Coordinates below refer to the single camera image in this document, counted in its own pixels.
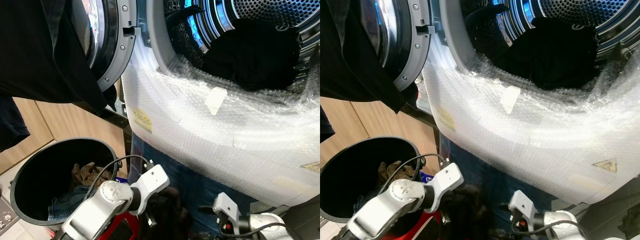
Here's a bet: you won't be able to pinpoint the bubble-wrapped white washing machine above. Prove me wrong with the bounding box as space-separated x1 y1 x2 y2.
121 0 321 208
422 0 640 207

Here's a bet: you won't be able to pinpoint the black clothes heap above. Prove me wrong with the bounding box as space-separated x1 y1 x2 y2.
492 17 601 92
201 18 302 92

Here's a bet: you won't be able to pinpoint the dark blue jeans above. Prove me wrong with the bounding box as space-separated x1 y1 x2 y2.
437 132 553 236
129 134 256 237

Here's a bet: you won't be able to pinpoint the red black panel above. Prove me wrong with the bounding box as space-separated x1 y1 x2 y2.
397 210 448 240
92 211 153 240

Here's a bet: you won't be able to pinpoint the brown crumpled garment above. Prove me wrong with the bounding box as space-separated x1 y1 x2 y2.
70 161 115 190
377 160 417 185

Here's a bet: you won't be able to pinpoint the yellow green energy label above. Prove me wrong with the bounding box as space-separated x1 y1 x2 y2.
437 107 457 132
132 107 154 134

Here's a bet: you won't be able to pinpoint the light blue denim garment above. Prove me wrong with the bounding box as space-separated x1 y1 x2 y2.
48 185 92 222

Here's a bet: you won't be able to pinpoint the white tape piece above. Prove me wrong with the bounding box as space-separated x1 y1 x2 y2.
204 87 229 116
499 84 522 115

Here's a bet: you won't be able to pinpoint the black round laundry bin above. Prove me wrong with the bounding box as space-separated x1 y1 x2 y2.
320 135 425 224
10 137 127 227

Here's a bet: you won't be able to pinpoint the wooden base cabinet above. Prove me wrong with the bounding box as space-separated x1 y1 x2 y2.
0 97 127 175
320 96 432 166

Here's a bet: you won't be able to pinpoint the navy blue garment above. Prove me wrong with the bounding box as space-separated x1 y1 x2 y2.
320 105 336 144
0 95 31 152

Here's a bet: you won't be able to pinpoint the round grey washer door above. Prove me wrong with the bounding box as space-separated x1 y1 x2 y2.
70 0 142 93
377 0 437 93

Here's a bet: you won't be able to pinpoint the grey rubber door gasket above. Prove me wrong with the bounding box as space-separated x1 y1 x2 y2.
145 0 201 76
440 0 496 76

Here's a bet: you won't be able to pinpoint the black hanging garment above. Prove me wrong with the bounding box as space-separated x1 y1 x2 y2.
320 0 420 115
0 0 117 117

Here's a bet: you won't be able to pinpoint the perforated steel washer drum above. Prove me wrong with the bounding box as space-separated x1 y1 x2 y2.
165 0 321 66
462 0 640 61

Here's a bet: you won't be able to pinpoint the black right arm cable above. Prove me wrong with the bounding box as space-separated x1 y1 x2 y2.
515 219 573 237
220 221 286 238

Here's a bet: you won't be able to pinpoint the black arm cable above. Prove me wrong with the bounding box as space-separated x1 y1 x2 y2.
515 219 573 237
84 154 153 201
377 153 448 196
220 221 286 238

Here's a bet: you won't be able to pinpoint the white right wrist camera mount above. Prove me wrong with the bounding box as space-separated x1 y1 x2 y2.
508 189 540 222
212 192 240 223

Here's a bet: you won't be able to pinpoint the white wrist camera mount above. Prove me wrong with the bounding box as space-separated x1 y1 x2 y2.
508 189 540 222
212 192 240 223
131 163 171 202
431 162 465 200

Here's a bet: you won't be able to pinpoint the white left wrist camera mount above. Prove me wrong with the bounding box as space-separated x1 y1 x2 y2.
131 163 171 202
431 162 465 200

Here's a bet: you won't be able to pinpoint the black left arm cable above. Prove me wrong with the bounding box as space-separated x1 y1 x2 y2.
84 154 153 201
377 153 448 196

